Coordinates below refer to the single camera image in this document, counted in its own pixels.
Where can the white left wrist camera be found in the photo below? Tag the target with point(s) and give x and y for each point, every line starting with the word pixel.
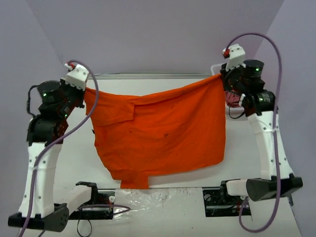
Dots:
pixel 77 76

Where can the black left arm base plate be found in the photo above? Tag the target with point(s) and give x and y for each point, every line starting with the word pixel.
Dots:
pixel 104 197

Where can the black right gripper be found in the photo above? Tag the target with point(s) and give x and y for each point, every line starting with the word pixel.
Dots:
pixel 225 74

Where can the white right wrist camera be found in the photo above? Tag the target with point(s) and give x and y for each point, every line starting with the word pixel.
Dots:
pixel 235 55

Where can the white plastic laundry basket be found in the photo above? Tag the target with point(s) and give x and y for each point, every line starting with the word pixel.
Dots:
pixel 216 68

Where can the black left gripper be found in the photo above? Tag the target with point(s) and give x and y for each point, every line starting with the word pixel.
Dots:
pixel 77 96

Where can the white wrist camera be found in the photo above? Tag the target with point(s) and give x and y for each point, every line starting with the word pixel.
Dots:
pixel 77 76
pixel 235 55

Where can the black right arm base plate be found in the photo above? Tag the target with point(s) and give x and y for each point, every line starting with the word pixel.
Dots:
pixel 217 206

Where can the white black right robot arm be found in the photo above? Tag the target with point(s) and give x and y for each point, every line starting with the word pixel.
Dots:
pixel 277 178

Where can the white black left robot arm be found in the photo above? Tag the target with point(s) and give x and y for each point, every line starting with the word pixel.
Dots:
pixel 45 136

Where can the orange t shirt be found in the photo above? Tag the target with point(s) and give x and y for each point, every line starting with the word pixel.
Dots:
pixel 174 131

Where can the magenta t shirt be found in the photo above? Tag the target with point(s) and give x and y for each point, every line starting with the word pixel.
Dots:
pixel 232 99

